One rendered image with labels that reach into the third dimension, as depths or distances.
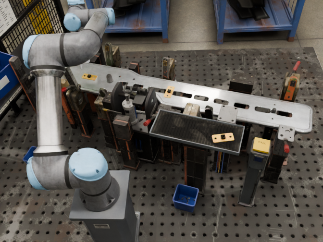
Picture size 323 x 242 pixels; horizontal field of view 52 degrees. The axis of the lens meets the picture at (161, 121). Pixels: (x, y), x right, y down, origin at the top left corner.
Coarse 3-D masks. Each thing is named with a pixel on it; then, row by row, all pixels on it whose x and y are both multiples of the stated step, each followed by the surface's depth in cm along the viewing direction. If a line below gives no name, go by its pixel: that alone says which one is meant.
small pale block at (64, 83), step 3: (63, 81) 176; (66, 81) 176; (63, 84) 175; (66, 84) 177; (66, 96) 183; (66, 99) 185; (69, 105) 189; (72, 111) 193; (75, 117) 196; (75, 120) 199; (78, 126) 202
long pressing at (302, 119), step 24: (72, 72) 190; (96, 72) 189; (120, 72) 187; (192, 96) 172; (216, 96) 171; (240, 96) 170; (240, 120) 160; (264, 120) 159; (288, 120) 158; (312, 120) 158
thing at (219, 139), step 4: (212, 136) 134; (216, 136) 134; (220, 136) 134; (224, 136) 133; (228, 136) 134; (232, 136) 134; (216, 140) 133; (220, 140) 133; (224, 140) 133; (228, 140) 132; (232, 140) 132
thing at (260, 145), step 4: (256, 140) 132; (260, 140) 132; (264, 140) 132; (268, 140) 132; (256, 144) 131; (260, 144) 131; (264, 144) 131; (268, 144) 130; (256, 148) 129; (260, 148) 129; (264, 148) 129; (268, 148) 129; (264, 152) 129; (268, 152) 128
